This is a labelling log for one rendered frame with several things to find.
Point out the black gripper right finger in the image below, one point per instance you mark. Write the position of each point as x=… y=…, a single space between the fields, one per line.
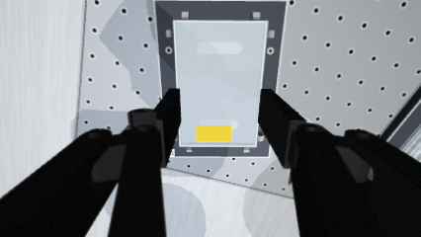
x=329 y=197

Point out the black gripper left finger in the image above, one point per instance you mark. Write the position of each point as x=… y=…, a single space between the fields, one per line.
x=59 y=199

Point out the clear rectangular plate lid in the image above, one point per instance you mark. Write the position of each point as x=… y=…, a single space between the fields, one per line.
x=219 y=71

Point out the grey rectangular base plate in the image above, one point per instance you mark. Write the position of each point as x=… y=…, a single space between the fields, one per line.
x=346 y=64

